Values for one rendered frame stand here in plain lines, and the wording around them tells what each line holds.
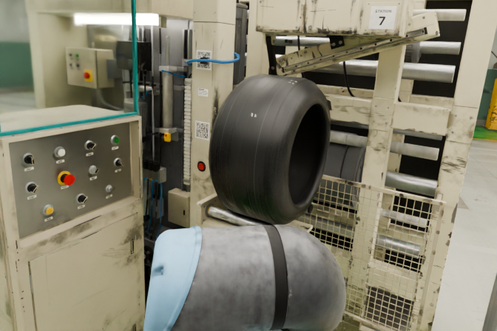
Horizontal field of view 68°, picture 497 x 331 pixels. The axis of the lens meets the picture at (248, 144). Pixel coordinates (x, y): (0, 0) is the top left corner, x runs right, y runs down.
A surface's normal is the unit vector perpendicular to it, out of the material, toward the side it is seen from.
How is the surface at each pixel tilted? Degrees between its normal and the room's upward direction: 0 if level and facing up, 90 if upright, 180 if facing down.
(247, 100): 43
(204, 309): 84
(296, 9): 90
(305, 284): 66
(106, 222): 90
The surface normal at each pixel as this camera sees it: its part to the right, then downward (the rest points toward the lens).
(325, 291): 0.57, 0.04
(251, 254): 0.15, -0.64
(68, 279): 0.86, 0.18
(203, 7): -0.50, 0.19
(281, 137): 0.26, -0.07
